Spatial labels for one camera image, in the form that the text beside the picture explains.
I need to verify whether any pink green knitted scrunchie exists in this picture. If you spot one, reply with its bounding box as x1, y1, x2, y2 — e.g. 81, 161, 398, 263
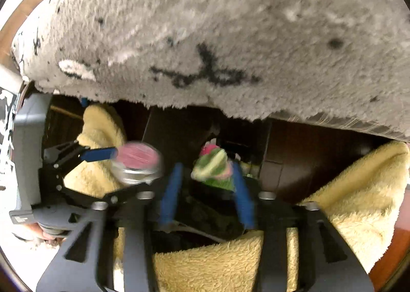
190, 146, 236, 192

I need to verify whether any dark wooden bed base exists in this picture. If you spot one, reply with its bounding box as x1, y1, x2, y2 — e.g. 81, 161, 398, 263
45, 96, 394, 206

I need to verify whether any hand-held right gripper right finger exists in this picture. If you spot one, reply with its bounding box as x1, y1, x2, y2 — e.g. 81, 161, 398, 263
231, 162, 376, 292

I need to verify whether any black bag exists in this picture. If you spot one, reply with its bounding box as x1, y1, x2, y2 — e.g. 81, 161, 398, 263
150, 180, 265, 244

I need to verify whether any person's left hand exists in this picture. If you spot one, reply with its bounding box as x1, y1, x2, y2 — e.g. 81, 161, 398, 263
34, 223, 63, 242

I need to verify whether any pink lid round tin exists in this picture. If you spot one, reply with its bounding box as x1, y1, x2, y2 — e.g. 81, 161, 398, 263
110, 141, 164, 185

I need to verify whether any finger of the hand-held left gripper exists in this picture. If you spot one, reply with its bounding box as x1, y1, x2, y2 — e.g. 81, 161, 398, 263
55, 178, 158, 209
44, 140, 119, 168

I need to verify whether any yellow fleece blanket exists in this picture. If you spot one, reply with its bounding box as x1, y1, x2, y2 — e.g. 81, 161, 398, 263
64, 103, 410, 292

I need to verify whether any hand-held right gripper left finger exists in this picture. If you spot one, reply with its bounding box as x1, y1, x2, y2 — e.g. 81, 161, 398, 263
35, 163, 184, 292

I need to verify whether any grey printed fleece blanket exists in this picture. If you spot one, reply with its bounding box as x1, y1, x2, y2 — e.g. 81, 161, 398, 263
11, 0, 410, 143

